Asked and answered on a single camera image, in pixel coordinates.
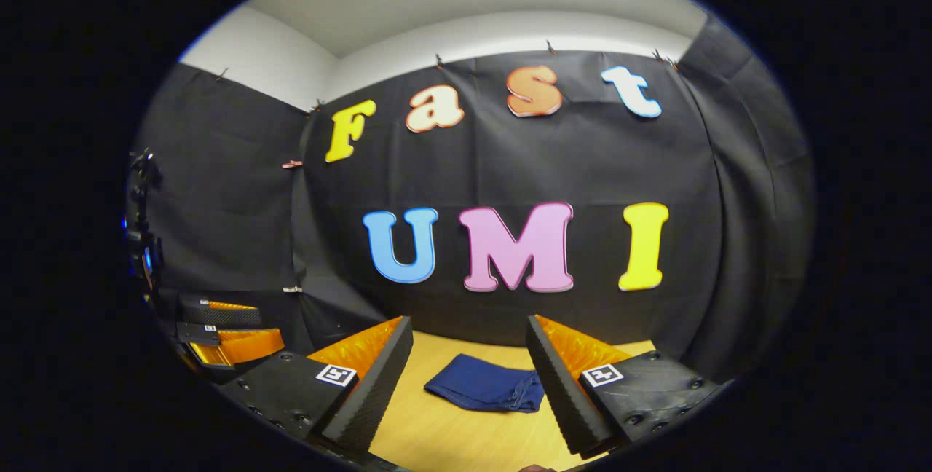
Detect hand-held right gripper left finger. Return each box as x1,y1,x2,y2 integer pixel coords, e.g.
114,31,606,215
218,315,414,458

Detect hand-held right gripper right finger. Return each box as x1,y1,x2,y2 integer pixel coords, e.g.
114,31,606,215
526,314,729,458

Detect blue jeans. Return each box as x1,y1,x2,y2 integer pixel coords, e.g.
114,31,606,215
424,353,545,413

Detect row of dark cloth clips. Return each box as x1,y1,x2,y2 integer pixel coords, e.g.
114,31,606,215
213,39,682,112

